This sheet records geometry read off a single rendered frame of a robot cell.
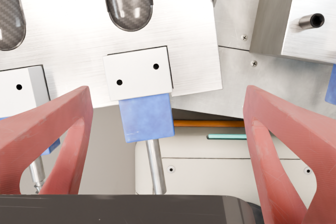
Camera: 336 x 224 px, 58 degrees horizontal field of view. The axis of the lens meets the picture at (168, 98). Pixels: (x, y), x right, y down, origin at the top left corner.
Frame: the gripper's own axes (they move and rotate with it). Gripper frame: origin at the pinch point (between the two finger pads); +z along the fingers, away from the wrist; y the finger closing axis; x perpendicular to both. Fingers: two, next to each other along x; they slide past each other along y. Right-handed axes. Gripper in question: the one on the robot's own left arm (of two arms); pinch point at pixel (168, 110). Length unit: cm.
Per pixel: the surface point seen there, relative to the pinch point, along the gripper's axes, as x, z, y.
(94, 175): 86, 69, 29
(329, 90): 5.8, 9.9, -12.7
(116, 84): 5.4, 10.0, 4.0
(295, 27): 1.2, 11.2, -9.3
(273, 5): 1.1, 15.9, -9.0
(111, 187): 91, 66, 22
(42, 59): 4.9, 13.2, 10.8
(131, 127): 9.3, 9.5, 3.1
